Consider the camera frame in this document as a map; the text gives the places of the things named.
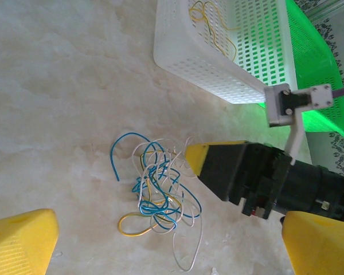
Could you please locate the white thin wire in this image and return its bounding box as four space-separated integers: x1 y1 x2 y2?
148 197 204 272
131 136 198 230

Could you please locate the green plastic basket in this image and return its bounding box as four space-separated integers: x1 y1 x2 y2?
256 0 344 138

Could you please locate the pile of rubber bands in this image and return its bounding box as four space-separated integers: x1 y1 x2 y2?
131 142 187 231

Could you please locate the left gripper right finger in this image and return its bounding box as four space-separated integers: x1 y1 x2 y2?
280 211 344 275

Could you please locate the white plastic basket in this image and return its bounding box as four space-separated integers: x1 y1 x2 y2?
153 0 298 105

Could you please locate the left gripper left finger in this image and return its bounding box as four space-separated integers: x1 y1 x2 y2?
0 208 60 275

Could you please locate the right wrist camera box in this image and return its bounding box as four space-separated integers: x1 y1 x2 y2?
264 82 333 166

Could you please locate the yellow green thin wire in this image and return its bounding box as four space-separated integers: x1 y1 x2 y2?
118 210 178 238
144 177 173 214

